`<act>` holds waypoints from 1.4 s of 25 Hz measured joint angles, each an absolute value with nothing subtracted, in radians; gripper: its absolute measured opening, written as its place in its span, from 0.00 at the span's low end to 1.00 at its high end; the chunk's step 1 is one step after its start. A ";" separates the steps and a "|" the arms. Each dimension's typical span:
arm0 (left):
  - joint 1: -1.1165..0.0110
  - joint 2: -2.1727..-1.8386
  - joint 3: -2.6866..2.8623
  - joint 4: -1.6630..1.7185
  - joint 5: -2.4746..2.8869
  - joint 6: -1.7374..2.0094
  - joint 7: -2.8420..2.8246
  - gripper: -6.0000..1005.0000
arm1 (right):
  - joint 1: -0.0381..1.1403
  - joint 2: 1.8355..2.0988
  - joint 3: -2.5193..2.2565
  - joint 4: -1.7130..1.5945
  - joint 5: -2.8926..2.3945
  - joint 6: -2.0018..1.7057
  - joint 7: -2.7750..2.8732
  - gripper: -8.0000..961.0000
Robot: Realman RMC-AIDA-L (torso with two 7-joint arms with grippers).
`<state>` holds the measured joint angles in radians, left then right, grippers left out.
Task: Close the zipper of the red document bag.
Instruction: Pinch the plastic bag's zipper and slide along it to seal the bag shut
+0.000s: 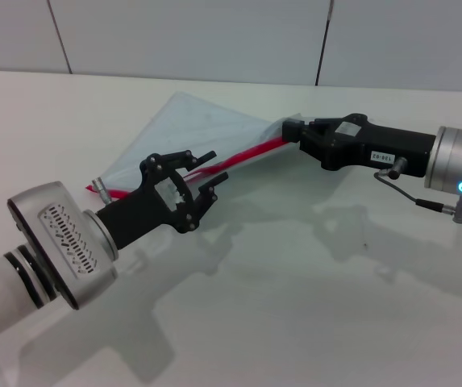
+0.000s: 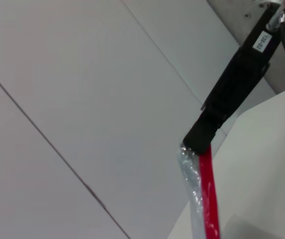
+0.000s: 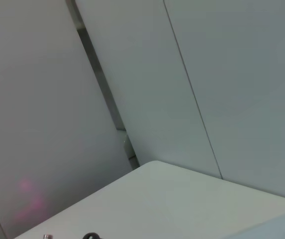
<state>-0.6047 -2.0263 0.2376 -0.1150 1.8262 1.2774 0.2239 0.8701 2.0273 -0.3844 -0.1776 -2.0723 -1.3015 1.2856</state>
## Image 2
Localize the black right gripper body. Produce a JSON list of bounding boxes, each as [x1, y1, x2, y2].
[[201, 7, 285, 120]]

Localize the right gripper metal connector plug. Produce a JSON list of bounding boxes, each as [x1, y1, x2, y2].
[[268, 7, 285, 30]]

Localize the clear document bag red zipper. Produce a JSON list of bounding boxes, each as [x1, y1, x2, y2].
[[176, 143, 224, 239]]

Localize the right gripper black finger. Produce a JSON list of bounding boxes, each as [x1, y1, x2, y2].
[[196, 109, 226, 155], [182, 105, 216, 150]]

